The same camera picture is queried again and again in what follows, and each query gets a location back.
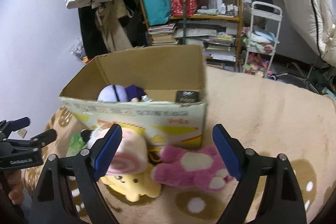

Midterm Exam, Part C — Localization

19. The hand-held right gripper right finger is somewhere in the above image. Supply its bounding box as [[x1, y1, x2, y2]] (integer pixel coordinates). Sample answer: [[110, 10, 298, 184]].
[[212, 123, 307, 224]]

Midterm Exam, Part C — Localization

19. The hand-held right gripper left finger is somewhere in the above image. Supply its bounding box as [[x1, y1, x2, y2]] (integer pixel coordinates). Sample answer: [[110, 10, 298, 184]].
[[26, 123, 124, 224]]

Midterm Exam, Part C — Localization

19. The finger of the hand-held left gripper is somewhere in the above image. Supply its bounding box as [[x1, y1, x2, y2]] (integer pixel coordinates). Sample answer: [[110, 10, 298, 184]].
[[0, 117, 31, 139], [5, 129, 58, 151]]

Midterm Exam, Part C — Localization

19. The panda plush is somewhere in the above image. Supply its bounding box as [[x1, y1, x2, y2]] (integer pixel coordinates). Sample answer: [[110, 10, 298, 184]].
[[80, 129, 105, 153]]

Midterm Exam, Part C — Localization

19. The pink swirl roll plush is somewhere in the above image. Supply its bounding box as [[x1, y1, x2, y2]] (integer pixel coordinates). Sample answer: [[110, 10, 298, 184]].
[[98, 127, 149, 176]]

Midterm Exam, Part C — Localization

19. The green soft toy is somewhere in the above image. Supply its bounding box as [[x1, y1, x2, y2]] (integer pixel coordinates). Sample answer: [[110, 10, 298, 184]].
[[66, 133, 88, 159]]

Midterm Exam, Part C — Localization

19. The pink bear plush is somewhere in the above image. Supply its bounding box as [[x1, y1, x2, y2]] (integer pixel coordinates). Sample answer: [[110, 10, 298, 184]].
[[151, 145, 234, 193]]

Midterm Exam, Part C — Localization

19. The yellow bear plush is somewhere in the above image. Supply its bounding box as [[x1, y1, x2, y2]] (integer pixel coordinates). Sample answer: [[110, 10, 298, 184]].
[[101, 170, 163, 202]]

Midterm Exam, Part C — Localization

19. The printed cardboard box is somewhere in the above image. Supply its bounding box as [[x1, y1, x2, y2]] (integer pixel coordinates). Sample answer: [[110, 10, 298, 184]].
[[59, 44, 208, 149]]

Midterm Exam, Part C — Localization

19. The blue white soft toy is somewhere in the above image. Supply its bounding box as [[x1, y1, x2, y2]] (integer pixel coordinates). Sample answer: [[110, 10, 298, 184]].
[[248, 30, 277, 43]]

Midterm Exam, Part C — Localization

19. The person's left hand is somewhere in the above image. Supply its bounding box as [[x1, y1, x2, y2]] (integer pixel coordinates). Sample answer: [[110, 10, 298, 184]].
[[5, 169, 25, 201]]

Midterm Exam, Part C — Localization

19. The beige printed blanket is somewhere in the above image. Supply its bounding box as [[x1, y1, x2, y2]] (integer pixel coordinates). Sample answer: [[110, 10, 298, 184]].
[[21, 65, 336, 224]]

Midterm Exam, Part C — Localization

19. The round lilac plush toy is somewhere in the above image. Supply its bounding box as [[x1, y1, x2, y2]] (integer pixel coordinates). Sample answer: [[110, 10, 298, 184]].
[[97, 84, 126, 103]]

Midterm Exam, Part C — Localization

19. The dark purple plush doll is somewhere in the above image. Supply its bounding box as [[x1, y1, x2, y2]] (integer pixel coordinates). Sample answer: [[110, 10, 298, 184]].
[[125, 84, 153, 103]]

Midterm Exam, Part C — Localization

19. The black packet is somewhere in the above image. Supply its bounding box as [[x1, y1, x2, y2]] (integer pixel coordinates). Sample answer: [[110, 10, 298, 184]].
[[175, 90, 201, 104]]

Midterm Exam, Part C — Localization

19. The plastic bag of toys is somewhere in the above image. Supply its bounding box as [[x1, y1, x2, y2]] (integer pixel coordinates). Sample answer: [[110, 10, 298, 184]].
[[69, 38, 90, 63]]

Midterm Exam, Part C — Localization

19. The pile of pastel plush toys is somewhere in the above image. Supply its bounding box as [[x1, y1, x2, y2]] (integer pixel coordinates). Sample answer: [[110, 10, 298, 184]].
[[244, 52, 271, 75]]

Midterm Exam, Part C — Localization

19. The black metal stand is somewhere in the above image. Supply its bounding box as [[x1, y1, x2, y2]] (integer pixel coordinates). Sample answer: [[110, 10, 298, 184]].
[[273, 61, 331, 93]]

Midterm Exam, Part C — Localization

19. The black coat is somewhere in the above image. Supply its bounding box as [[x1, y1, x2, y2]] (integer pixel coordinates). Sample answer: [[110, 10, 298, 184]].
[[78, 5, 111, 59]]

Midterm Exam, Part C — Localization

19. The pile of magazines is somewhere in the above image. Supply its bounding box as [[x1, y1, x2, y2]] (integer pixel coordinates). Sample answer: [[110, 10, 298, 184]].
[[175, 21, 238, 63]]

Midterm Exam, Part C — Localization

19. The beige coat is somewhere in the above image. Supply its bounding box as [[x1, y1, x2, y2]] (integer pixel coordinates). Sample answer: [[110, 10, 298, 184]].
[[94, 0, 134, 52]]

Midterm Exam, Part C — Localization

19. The stack of books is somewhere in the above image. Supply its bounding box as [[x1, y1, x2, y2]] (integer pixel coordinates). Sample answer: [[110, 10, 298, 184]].
[[147, 23, 179, 46]]

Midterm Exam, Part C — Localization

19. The black jacket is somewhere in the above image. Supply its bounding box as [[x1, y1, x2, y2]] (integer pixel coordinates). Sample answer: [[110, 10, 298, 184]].
[[118, 0, 149, 47]]

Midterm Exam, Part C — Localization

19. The white trolley cart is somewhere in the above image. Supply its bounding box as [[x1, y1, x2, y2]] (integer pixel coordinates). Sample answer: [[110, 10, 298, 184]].
[[241, 1, 283, 79]]

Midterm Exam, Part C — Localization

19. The group of white cosmetic bottles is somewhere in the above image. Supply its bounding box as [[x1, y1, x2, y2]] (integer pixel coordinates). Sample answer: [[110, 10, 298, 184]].
[[206, 0, 240, 17]]

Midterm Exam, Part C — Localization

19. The teal bag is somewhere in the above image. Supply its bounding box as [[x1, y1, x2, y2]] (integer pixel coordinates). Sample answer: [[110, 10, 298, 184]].
[[139, 0, 172, 26]]

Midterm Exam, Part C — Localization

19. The yellow cord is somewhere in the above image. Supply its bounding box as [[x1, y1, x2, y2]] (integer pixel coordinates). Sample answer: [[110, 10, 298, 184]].
[[147, 148, 163, 164]]

